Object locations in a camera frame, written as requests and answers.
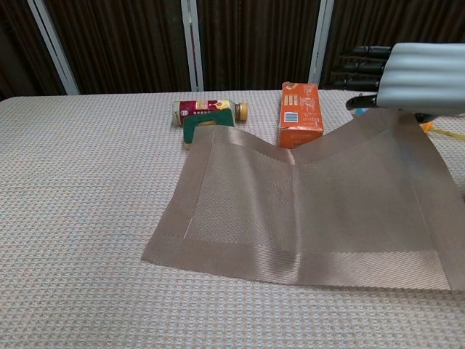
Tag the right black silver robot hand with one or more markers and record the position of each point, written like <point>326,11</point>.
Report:
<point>421,76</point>

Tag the brown woven placemat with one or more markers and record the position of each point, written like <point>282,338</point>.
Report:
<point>327,200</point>

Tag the yellow tape measure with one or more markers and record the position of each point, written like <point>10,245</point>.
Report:
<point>425,126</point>

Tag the dark pleated partition panel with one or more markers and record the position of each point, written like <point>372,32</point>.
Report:
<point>127,43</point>
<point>18,47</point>
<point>392,22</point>
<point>254,40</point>

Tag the orange carton box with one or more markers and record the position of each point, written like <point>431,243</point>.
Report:
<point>301,109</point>

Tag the red Costa coffee bottle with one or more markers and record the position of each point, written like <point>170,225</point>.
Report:
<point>203,105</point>

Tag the green yellow sponge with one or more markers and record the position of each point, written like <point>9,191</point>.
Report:
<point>189,127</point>

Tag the beige woven tablecloth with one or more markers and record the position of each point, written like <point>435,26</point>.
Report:
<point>72,181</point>

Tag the grey metal partition post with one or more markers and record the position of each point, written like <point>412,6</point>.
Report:
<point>54,47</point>
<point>192,47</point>
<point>319,47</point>

